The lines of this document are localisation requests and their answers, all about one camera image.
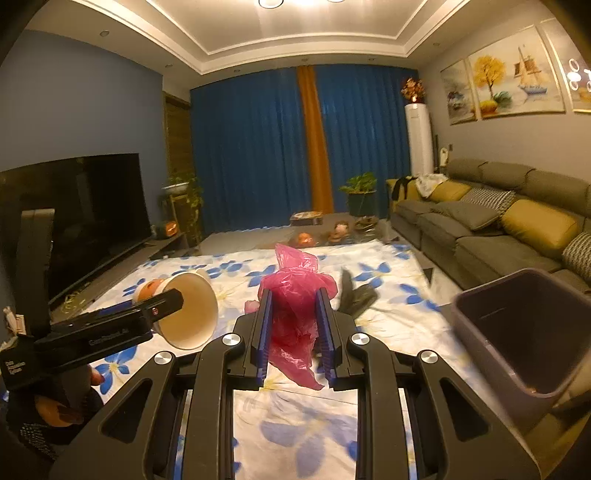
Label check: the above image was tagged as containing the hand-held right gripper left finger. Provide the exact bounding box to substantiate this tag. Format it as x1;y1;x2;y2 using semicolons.
48;290;273;480

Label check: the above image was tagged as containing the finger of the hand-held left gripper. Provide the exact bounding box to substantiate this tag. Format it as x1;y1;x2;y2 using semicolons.
48;288;184;337

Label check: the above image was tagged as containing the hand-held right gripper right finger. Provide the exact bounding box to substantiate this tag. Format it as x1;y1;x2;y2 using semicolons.
315;287;541;480

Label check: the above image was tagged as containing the white orange paper cup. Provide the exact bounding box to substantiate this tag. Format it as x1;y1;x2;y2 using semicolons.
132;271;219;350

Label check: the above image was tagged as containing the pink plastic bag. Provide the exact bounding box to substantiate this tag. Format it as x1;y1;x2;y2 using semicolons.
245;244;340;391

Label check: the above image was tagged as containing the grey plastic trash bin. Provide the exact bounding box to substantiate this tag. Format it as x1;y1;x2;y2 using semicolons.
450;268;591;435

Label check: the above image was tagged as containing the person's left hand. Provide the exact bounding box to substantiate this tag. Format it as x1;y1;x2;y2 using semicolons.
7;364;106;459

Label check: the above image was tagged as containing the black crumpled wrapper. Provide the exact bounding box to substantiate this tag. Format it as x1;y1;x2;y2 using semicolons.
339;270;379;319

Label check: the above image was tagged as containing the grey television stand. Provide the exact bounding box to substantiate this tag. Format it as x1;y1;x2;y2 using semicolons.
48;231;190;319

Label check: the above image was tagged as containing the blue floral tablecloth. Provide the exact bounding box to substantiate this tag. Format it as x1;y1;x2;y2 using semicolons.
48;240;518;480

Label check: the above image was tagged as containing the dark glass coffee table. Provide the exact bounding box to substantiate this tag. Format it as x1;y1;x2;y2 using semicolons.
194;220;393;252

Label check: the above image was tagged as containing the black flat television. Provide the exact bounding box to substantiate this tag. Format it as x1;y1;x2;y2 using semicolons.
0;153;153;301

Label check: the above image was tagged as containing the trailing plant in white pot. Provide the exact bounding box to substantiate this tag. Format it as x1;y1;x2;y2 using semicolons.
161;171;206;245

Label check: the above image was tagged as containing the green potted floor plant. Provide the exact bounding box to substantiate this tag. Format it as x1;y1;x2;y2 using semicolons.
339;173;379;217

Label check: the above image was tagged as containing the black garment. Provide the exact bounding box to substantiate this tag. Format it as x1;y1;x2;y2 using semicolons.
392;175;419;201

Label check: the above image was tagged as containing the wooden window blind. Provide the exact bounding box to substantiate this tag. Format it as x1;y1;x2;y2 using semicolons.
164;92;192;185

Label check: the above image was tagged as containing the blue curtain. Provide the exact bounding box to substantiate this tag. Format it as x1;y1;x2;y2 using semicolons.
316;65;419;215
190;67;315;236

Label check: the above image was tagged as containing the orange curtain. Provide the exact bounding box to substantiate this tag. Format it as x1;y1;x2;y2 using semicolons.
296;65;334;214

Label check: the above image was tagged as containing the grey sectional sofa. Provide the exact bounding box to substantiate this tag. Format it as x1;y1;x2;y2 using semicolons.
387;159;591;296

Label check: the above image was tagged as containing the grey sofa cushion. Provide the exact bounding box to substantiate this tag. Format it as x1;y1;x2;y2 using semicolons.
431;200;502;232

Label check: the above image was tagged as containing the small yellow cushion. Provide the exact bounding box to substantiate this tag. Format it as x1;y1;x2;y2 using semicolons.
429;181;472;203

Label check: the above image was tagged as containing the black white patterned cushion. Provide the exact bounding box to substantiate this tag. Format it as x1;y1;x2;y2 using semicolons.
459;187;517;215
561;231;591;282

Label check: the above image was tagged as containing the white standing air conditioner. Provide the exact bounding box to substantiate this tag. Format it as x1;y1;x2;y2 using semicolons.
405;104;435;176

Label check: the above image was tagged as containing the large yellow cushion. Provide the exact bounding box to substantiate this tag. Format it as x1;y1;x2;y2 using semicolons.
501;198;583;247

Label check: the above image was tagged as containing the red gold flower decoration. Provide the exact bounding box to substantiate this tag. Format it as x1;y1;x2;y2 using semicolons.
401;78;426;104

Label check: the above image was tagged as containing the grey seascape painting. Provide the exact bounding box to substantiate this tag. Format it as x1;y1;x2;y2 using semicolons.
441;59;477;125

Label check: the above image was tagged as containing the yellow tree sailboat painting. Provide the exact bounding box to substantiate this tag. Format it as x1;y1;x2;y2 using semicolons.
467;25;566;120

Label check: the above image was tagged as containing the gold framed edge painting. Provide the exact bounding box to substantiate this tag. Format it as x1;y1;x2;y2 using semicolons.
540;18;591;114

